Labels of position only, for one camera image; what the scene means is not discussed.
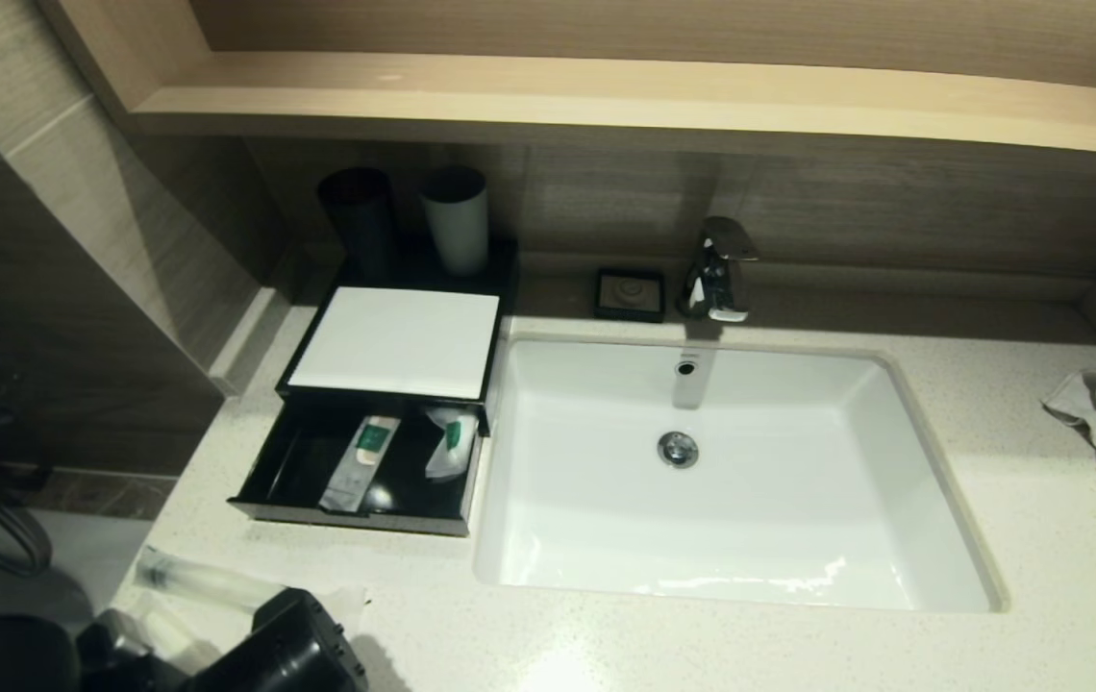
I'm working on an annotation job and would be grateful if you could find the white sachet with green square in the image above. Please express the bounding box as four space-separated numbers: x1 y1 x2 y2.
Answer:
421 406 482 432

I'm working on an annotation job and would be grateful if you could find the small plain white sachet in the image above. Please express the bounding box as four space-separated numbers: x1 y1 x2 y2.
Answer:
426 413 480 481

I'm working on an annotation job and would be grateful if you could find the grey plastic cup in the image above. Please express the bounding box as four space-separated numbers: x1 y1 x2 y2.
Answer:
420 168 491 280

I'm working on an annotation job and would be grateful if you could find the black tray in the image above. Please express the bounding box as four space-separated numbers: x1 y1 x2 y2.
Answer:
227 392 488 537

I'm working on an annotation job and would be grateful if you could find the black amenity box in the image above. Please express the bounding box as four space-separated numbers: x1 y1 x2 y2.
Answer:
277 238 520 438

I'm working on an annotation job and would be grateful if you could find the black soap dish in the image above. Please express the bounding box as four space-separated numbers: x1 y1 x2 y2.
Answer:
593 267 666 324

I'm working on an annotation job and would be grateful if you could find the chrome drain stopper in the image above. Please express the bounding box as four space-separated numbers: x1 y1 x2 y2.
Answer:
657 432 700 470

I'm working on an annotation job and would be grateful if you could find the chrome faucet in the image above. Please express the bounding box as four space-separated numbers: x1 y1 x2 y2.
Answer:
678 216 759 324

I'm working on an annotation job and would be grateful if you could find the grey sachet with green label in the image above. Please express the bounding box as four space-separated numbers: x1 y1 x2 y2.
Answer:
318 415 402 513

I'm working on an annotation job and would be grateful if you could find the black cup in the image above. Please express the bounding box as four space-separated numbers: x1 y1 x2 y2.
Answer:
317 168 402 284

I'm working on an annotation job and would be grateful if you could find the white sink basin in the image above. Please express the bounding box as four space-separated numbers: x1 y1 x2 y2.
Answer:
473 334 1009 613

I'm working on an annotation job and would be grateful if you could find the long clear toothbrush packet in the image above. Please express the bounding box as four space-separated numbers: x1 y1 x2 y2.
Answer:
137 546 371 621

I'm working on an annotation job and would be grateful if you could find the clear toothbrush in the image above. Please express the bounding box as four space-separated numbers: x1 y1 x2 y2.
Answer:
125 598 222 676

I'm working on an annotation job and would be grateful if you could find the wooden wall shelf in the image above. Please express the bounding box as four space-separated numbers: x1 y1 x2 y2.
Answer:
34 0 1096 179

